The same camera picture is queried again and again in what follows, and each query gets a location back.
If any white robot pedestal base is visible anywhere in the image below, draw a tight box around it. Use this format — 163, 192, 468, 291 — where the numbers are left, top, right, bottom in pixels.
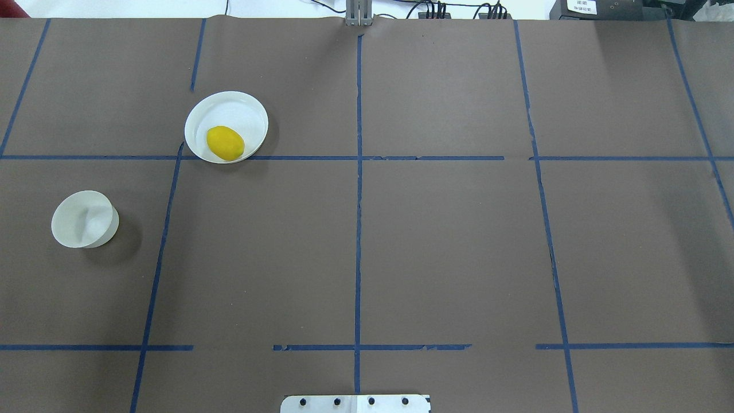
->
280, 394, 432, 412

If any white plate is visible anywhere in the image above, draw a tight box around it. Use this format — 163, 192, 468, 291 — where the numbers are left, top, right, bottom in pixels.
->
184, 91, 270, 164

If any aluminium frame post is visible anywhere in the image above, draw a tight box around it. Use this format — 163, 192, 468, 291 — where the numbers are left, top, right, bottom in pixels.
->
345, 0, 374, 27

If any brown paper table cover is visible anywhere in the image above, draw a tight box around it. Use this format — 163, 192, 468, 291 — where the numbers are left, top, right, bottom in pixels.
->
2, 16, 732, 412

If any black power strip box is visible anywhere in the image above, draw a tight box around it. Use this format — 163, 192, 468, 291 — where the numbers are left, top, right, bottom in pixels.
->
548, 1, 667, 21

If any yellow lemon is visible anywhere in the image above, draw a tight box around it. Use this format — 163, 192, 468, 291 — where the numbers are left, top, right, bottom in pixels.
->
205, 126, 245, 162

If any white bowl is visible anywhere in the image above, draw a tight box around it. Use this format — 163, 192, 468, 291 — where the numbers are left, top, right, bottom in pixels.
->
52, 190, 120, 248

